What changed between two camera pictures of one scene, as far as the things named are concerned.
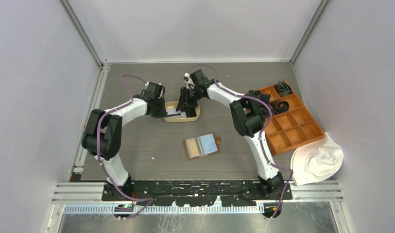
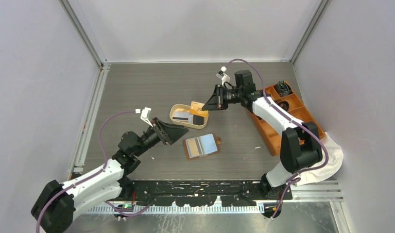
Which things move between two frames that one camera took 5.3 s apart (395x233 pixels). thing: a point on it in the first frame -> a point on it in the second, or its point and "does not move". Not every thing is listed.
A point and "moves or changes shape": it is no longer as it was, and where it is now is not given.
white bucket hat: (317, 161) does not move
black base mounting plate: (200, 194) does not move
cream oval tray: (191, 114) moves or changes shape
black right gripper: (184, 103) -> (216, 101)
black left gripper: (163, 113) -> (171, 133)
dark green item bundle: (283, 89) does not move
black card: (191, 113) -> (197, 120)
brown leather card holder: (202, 146) does not move
